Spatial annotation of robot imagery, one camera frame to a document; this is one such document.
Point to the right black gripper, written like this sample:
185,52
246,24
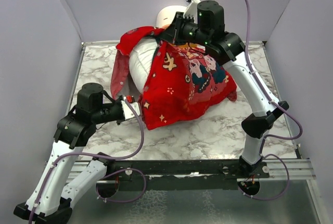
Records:
174,33

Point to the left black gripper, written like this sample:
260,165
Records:
118,101

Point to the white pillow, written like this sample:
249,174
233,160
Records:
140,61

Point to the red printed pillowcase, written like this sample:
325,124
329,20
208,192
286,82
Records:
183,83

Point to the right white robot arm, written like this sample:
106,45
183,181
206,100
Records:
229,51

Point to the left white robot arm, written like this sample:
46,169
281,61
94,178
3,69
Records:
54,197

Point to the white cylindrical drawer cabinet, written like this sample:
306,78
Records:
167,14

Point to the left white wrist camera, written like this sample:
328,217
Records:
130,107

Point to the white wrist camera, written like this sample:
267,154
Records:
191,9
130,107

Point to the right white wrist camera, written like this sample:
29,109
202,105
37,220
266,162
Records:
191,9

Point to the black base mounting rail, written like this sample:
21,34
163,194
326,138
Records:
176,175

